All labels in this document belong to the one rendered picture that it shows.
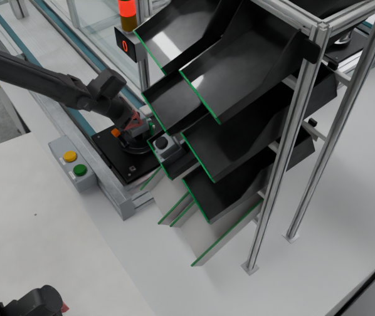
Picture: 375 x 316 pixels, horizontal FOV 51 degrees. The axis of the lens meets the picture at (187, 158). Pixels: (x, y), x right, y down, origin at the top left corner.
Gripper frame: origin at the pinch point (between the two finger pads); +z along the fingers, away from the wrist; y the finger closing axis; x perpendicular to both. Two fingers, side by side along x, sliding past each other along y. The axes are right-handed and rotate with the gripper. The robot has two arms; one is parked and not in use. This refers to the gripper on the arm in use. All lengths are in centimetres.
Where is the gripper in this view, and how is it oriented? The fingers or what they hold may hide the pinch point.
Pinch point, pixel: (135, 118)
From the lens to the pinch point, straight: 124.9
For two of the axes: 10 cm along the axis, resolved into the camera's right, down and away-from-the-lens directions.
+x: -6.1, 7.6, 2.1
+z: 5.2, 1.9, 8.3
